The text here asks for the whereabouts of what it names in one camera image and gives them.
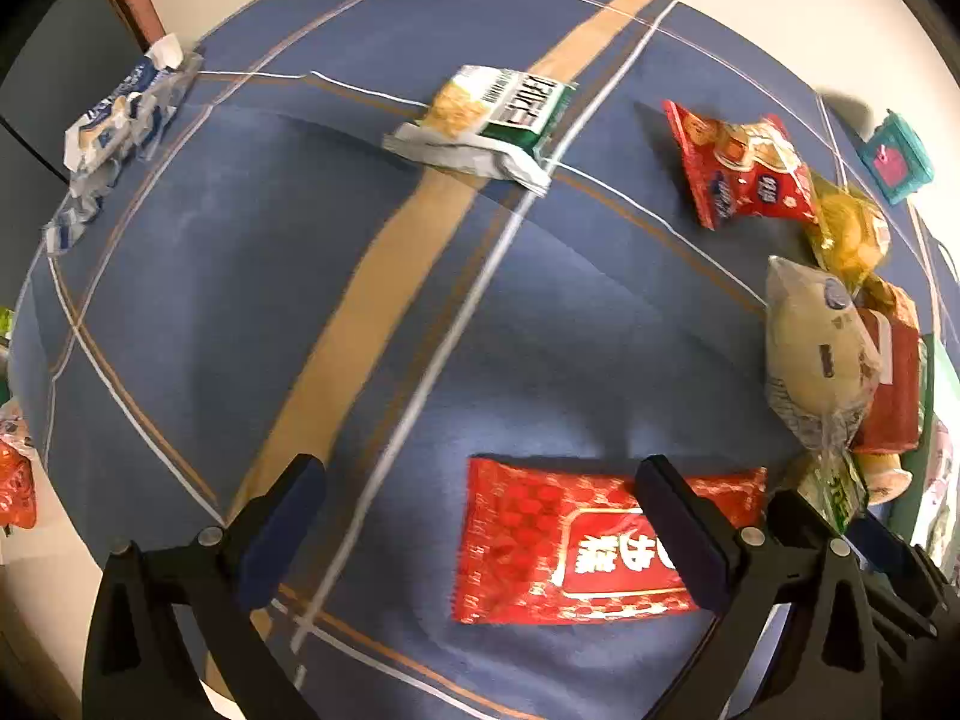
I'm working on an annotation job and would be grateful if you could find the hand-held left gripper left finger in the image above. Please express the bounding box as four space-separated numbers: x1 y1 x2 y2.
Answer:
82 454 327 720

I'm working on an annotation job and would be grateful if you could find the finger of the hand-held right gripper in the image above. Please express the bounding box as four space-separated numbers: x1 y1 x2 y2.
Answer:
847 515 943 642
768 490 838 551

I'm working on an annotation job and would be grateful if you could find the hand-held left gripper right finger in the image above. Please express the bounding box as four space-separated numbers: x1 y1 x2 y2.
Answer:
635 455 884 720

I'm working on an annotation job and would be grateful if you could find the large red snack packet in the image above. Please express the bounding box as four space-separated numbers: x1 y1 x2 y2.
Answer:
453 456 770 626

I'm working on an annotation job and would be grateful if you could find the clear bread bag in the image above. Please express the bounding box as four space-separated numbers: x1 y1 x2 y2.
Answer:
764 255 884 454

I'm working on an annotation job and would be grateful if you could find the green tray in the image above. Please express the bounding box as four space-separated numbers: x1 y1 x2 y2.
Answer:
889 330 960 567

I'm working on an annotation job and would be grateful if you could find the green white snack bag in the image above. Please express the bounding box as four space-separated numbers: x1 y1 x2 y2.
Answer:
381 64 580 197

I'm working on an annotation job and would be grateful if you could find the green yellow snack packet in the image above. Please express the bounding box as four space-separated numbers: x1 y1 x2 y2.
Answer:
793 450 871 535

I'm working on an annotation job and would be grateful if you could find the yellow round snack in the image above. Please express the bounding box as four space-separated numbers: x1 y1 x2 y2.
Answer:
853 450 914 506

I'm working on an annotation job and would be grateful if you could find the pink snack packet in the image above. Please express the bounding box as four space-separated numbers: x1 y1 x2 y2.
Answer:
924 420 959 552

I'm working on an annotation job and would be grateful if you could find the red box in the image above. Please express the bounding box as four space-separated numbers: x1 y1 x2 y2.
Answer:
853 306 925 456

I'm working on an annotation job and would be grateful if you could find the small orange red packet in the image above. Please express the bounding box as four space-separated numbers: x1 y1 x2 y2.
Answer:
861 273 920 332

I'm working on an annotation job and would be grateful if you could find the blue plaid tablecloth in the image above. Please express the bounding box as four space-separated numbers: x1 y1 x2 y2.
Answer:
7 0 960 720

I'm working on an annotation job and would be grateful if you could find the orange red snack bag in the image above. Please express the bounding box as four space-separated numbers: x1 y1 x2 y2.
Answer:
0 397 38 533

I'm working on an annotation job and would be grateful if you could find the red cracker bag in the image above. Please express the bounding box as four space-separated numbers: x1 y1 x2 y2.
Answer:
663 98 820 231

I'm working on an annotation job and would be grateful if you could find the teal box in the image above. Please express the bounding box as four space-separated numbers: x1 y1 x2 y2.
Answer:
858 109 936 206

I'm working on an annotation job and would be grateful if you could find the blue white snack packet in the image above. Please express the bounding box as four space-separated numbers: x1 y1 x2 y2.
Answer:
63 34 205 175
43 162 121 254

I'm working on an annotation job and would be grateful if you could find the grey door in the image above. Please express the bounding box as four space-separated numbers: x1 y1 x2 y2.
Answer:
0 0 155 301

